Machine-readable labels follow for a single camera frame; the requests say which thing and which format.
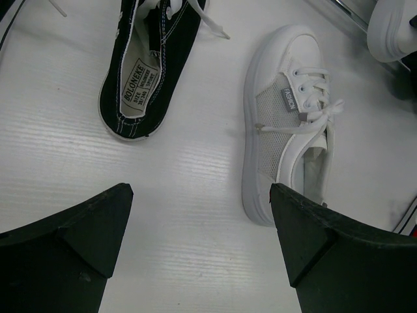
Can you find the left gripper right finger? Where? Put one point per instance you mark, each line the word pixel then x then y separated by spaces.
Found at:
pixel 338 264

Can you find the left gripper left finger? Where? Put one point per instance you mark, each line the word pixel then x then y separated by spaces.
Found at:
pixel 62 263

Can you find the white sneaker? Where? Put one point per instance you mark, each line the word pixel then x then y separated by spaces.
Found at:
pixel 391 33
pixel 289 121

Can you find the black canvas sneaker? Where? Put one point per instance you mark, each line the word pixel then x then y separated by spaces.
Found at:
pixel 9 10
pixel 152 45

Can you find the cream metal shoe shelf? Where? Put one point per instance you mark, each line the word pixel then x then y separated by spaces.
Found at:
pixel 360 13

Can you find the left red canvas sneaker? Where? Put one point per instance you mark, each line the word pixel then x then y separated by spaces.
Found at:
pixel 407 225

